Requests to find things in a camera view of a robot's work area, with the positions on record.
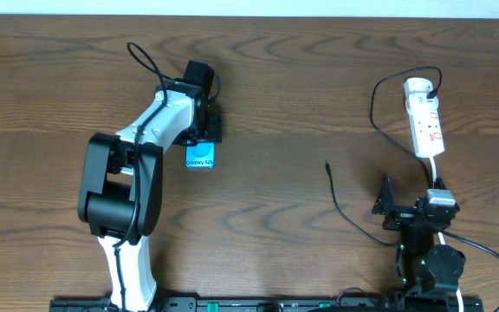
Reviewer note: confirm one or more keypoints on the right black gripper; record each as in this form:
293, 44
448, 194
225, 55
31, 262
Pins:
385, 201

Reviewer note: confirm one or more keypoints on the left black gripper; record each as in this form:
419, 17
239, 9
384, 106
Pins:
210, 131

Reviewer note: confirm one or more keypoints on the smartphone with teal screen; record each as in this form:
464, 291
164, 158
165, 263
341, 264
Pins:
201, 156

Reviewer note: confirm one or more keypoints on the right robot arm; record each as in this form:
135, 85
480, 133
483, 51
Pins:
430, 271

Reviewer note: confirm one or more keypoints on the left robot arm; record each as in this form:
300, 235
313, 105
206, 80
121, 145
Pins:
121, 189

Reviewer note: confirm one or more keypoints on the white charger plug adapter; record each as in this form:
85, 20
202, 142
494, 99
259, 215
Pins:
416, 86

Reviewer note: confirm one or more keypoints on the white power strip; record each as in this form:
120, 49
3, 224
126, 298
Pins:
425, 125

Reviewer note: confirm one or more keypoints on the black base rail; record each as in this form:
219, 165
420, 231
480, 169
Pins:
346, 303

